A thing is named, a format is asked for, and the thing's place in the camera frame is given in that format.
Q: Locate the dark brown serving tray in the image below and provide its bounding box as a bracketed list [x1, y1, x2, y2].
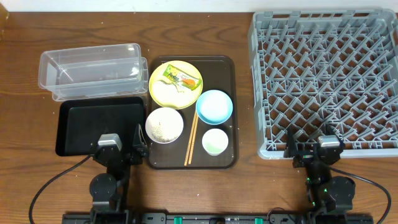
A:
[146, 55, 239, 170]

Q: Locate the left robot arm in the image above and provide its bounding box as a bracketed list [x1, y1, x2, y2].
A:
[90, 124, 149, 224]

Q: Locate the pale green cup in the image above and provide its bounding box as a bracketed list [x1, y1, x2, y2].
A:
[202, 129, 229, 156]

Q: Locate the pile of rice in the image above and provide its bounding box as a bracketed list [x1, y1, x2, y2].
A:
[152, 123, 175, 142]

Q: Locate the green snack wrapper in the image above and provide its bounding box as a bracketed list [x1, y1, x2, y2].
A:
[163, 64, 202, 90]

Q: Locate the white bowl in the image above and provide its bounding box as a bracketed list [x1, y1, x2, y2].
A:
[146, 108, 184, 144]

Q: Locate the clear plastic bin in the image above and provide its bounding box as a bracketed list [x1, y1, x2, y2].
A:
[38, 43, 149, 101]

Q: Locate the yellow plate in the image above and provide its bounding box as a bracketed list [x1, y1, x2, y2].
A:
[149, 60, 203, 110]

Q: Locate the light blue bowl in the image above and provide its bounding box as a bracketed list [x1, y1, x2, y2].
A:
[195, 90, 233, 125]

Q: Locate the white napkin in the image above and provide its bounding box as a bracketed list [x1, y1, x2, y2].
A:
[157, 80, 185, 93]

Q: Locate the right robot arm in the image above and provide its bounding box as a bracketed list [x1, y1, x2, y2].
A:
[284, 126, 356, 223]

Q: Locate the black waste tray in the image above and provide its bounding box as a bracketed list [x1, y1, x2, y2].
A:
[55, 96, 145, 156]

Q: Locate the grey dishwasher rack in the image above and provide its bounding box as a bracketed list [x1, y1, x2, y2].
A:
[248, 9, 397, 159]

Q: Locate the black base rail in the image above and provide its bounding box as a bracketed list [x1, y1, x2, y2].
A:
[61, 212, 374, 224]

